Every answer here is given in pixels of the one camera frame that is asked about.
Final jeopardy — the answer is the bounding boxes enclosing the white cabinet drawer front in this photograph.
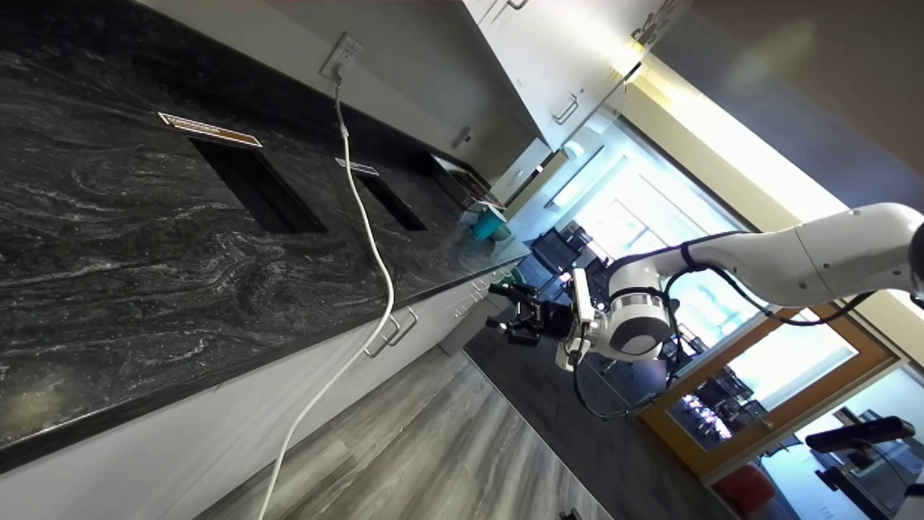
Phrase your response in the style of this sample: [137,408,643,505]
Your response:
[205,314,400,520]

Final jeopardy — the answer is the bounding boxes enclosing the white wrist mounted box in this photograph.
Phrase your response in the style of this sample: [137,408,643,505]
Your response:
[566,265,599,372]

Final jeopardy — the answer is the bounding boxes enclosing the black camera cable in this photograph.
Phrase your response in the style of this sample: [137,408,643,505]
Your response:
[572,359,638,422]

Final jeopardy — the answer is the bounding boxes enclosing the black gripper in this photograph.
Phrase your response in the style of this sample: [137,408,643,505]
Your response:
[484,281,578,350]

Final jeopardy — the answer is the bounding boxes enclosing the white power cable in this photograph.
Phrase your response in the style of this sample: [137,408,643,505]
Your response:
[254,81,397,520]

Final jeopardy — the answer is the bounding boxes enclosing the wooden window frame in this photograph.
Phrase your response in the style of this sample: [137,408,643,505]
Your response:
[638,307,902,486]

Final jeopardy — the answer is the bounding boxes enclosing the dark gray floor mat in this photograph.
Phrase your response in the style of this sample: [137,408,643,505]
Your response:
[462,320,745,520]

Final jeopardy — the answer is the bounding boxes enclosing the silver drawer handle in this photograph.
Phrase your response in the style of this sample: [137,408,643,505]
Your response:
[364,314,400,362]

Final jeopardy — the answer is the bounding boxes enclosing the red object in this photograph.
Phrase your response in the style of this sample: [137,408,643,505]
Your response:
[715,466,773,518]

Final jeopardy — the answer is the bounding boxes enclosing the silver cabinet handle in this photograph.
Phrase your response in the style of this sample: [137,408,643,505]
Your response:
[552,89,585,128]
[387,307,420,347]

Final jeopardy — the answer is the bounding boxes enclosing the white upper cabinet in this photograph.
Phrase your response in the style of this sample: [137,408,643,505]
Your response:
[459,0,696,154]

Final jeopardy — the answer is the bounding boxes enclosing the black stand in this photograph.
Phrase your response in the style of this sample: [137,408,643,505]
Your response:
[804,414,924,520]

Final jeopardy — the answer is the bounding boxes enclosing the teal container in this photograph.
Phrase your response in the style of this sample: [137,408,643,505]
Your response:
[456,198,514,247]

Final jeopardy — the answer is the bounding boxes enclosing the dark blue furniture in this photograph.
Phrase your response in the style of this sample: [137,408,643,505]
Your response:
[529,223,592,278]

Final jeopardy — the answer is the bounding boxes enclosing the wall power outlet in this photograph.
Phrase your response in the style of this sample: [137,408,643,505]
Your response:
[318,32,365,83]

